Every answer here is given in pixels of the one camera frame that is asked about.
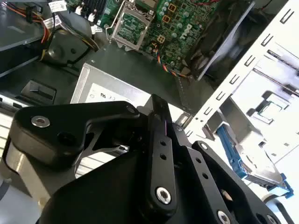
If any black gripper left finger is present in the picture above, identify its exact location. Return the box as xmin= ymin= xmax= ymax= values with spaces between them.
xmin=3 ymin=94 xmax=178 ymax=219

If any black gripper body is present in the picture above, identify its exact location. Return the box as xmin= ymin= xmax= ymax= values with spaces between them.
xmin=41 ymin=151 xmax=219 ymax=224

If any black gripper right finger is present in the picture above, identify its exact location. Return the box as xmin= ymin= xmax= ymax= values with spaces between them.
xmin=172 ymin=123 xmax=289 ymax=224

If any dark RAM stick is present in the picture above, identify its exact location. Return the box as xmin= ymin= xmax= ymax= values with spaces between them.
xmin=267 ymin=49 xmax=299 ymax=65

